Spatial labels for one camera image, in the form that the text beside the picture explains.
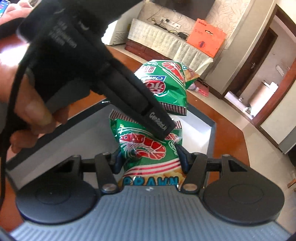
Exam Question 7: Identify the white wall power strip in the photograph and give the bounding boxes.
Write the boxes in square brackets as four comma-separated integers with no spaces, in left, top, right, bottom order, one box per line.
[161,17,181,30]

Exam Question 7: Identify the black router box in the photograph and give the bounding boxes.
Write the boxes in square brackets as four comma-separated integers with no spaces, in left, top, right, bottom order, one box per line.
[177,32,189,41]

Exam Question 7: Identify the grey shallow box tray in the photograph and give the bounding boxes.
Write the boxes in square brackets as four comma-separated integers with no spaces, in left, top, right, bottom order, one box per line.
[6,101,216,190]

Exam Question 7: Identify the wall mounted black television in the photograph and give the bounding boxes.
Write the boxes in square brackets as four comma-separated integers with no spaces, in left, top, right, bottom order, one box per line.
[151,0,215,20]

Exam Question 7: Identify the green prawn cracker bag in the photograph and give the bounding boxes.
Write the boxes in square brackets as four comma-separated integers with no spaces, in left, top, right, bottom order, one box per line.
[134,60,199,116]
[109,109,186,189]

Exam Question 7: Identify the smartphone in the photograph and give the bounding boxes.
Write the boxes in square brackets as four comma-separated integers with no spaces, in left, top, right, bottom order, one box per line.
[0,0,11,18]

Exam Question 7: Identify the purple detergent bottle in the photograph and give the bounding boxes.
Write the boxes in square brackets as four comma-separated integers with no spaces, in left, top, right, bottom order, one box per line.
[188,83,199,92]

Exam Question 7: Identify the orange gift box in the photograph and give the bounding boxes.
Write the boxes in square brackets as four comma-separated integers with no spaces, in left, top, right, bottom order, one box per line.
[187,19,226,58]

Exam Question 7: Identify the white chest freezer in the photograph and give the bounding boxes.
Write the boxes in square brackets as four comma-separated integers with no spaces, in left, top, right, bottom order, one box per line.
[101,20,130,46]

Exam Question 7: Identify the white lace cabinet cloth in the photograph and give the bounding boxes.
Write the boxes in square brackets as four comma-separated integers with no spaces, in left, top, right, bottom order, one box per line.
[127,19,213,75]

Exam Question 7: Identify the red wooden tv cabinet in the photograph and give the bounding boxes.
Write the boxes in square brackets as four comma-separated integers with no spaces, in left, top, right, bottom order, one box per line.
[125,39,171,61]

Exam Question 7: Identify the pink floor mat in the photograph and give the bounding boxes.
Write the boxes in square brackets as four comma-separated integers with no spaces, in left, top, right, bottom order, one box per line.
[195,81,209,97]

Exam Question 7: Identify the person's left hand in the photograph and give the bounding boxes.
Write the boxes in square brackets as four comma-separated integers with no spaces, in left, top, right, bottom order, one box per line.
[1,1,69,154]

